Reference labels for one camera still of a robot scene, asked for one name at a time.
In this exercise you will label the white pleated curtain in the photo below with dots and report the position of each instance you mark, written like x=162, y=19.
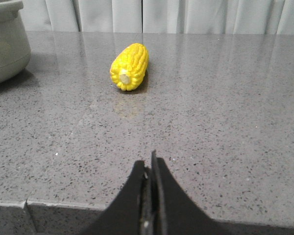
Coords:
x=161, y=16

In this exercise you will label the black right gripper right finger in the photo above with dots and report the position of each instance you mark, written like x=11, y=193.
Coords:
x=174, y=212

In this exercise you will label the pale green electric cooking pot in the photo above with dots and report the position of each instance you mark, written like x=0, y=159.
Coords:
x=15, y=50

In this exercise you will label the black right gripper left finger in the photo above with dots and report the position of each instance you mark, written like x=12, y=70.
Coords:
x=129, y=213

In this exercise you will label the yellow corn cob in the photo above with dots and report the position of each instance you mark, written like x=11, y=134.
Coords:
x=129, y=68

